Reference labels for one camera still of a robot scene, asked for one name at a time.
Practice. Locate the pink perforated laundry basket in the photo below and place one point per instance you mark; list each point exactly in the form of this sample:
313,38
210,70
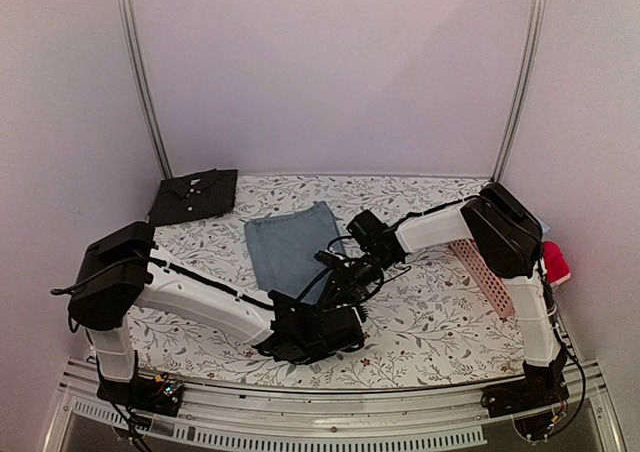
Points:
489,284

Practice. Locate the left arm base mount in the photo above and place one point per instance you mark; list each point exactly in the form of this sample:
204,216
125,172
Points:
161,395

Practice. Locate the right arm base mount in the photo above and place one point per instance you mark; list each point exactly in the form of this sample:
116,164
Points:
542,405

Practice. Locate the light blue denim jeans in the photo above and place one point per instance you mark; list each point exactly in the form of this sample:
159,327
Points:
282,248

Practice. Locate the right aluminium frame post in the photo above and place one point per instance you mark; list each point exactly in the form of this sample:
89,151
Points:
531,42

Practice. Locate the red garment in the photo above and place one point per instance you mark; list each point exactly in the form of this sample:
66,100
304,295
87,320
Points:
558,270

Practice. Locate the aluminium frame post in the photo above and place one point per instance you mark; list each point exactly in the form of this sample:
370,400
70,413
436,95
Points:
142,86
531,42

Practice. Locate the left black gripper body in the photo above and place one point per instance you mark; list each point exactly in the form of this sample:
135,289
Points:
311,354

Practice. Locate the front aluminium rail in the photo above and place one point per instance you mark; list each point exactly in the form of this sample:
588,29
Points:
228,416

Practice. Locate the left aluminium frame post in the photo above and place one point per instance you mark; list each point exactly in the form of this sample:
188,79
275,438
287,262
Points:
142,86

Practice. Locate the black pinstriped shirt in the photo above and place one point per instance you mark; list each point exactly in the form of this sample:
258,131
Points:
198,196

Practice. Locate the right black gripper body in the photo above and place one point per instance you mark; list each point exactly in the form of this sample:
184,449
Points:
348,281

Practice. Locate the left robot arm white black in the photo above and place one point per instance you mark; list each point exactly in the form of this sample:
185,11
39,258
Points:
126,269

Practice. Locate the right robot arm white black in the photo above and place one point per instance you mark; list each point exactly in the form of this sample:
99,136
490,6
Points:
509,240

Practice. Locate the floral patterned table mat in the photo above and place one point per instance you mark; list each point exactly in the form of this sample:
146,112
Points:
429,326

